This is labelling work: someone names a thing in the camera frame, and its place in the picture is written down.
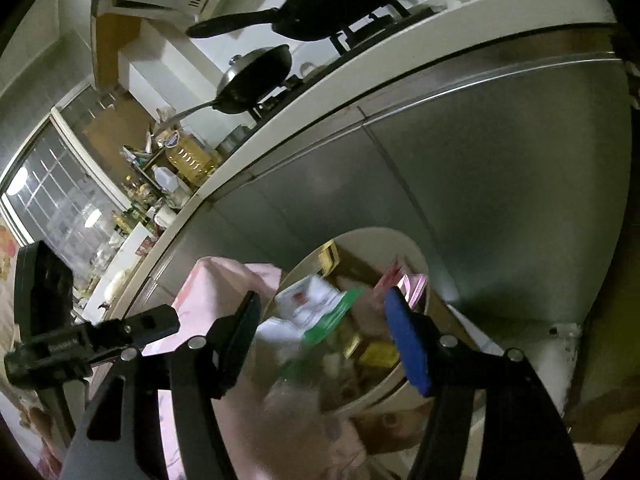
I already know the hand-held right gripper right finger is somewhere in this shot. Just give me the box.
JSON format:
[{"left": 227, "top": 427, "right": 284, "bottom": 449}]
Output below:
[{"left": 384, "top": 286, "right": 586, "bottom": 480}]

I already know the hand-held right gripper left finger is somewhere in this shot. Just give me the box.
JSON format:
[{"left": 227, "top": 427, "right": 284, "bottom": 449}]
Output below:
[{"left": 60, "top": 290, "right": 263, "bottom": 480}]

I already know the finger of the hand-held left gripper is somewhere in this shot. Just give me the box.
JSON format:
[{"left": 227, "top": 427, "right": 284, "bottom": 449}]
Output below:
[{"left": 90, "top": 304, "right": 181, "bottom": 367}]

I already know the clear plastic bottle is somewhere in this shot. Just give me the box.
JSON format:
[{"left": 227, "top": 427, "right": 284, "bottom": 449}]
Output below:
[{"left": 264, "top": 287, "right": 367, "bottom": 413}]

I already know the white plastic wrapper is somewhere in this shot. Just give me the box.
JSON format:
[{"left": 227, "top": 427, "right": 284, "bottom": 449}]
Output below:
[{"left": 274, "top": 274, "right": 347, "bottom": 333}]

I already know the beige round trash bin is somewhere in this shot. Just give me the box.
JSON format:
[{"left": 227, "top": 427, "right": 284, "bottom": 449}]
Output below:
[{"left": 252, "top": 226, "right": 488, "bottom": 412}]

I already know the yellow snack packet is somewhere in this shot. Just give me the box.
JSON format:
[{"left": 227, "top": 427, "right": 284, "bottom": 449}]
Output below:
[{"left": 319, "top": 241, "right": 342, "bottom": 275}]

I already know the pink floral tablecloth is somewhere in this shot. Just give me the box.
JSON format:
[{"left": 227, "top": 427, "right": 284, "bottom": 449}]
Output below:
[{"left": 0, "top": 256, "right": 381, "bottom": 480}]

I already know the window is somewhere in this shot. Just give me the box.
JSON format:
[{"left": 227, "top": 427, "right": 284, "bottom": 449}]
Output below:
[{"left": 0, "top": 84, "right": 152, "bottom": 281}]

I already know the group of condiment bottles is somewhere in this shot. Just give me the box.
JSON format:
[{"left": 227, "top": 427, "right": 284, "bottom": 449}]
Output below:
[{"left": 111, "top": 105, "right": 202, "bottom": 242}]

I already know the white plastic jug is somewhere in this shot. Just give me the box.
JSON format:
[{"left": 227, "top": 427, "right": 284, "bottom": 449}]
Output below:
[{"left": 151, "top": 164, "right": 192, "bottom": 197}]

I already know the yellow cooking oil bottle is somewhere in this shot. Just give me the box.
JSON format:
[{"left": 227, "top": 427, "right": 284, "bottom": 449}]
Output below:
[{"left": 166, "top": 131, "right": 224, "bottom": 187}]

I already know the kitchen counter cabinet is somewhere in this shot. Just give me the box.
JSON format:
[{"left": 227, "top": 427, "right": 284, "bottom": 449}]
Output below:
[{"left": 70, "top": 0, "right": 640, "bottom": 361}]

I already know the small steel bowl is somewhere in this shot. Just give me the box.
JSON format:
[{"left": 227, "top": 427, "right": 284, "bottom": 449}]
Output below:
[{"left": 215, "top": 126, "right": 252, "bottom": 159}]

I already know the wok with lid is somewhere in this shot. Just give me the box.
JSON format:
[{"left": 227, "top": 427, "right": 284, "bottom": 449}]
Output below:
[{"left": 155, "top": 44, "right": 294, "bottom": 127}]

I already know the gas stove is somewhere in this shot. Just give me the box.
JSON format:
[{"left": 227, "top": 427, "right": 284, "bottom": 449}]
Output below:
[{"left": 247, "top": 0, "right": 443, "bottom": 122}]

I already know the black frying pan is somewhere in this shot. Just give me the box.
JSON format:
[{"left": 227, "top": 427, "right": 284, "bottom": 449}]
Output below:
[{"left": 186, "top": 0, "right": 399, "bottom": 44}]

